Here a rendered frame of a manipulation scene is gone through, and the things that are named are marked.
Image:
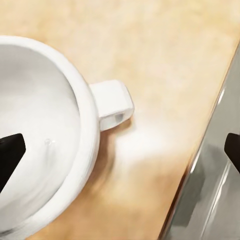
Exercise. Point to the coffee cup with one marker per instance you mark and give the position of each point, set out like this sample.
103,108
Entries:
44,97

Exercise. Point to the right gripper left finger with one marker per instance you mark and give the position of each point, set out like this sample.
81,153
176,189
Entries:
12,150

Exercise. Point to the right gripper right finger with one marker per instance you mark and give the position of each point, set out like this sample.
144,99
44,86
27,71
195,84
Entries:
232,149

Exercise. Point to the countertop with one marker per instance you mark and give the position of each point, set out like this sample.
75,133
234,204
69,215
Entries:
173,56

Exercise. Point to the drop in sink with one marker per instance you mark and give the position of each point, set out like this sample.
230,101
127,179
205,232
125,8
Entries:
208,204

